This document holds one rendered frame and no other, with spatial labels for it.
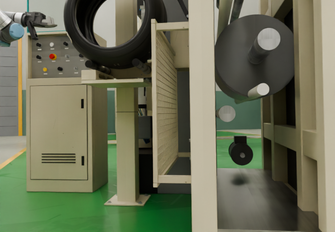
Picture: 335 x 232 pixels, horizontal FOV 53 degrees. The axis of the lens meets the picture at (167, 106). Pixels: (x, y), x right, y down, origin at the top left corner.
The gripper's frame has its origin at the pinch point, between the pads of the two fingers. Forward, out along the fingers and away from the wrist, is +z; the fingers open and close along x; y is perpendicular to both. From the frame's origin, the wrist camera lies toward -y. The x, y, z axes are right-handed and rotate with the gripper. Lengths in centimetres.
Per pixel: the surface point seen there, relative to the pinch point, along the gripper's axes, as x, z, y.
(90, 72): -8.6, 29.2, -27.2
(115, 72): 25.9, 33.6, -22.2
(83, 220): -10, 35, -112
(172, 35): 21, 71, 5
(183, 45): 21, 78, -1
